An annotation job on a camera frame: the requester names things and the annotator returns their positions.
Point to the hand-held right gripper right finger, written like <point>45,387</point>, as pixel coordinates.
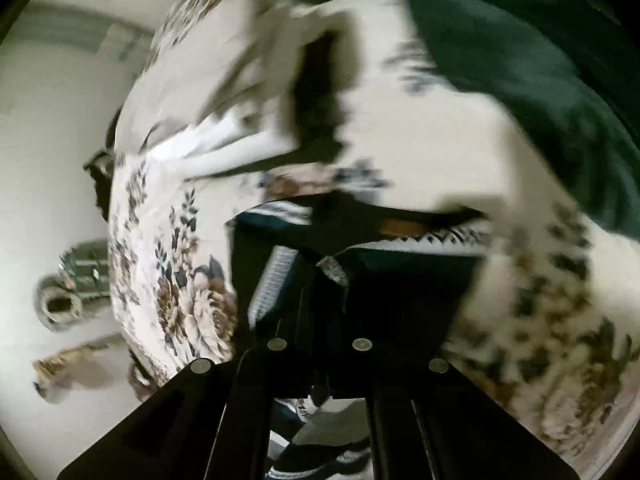
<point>392,435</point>

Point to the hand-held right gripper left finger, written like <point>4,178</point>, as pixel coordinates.
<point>247,390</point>

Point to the dark garment with striped trim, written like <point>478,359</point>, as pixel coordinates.
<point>400,285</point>

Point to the floral printed bed sheet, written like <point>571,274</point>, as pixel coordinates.
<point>165,240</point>

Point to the beige slipper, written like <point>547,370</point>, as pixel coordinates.
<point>60,367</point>

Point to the grey metallic object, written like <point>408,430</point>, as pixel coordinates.
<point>75,280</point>

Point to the black object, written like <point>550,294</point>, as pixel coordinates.
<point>102,185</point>

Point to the white cloth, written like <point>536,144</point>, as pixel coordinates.
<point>235,85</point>

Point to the dark green cloth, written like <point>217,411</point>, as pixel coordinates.
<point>500,45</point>

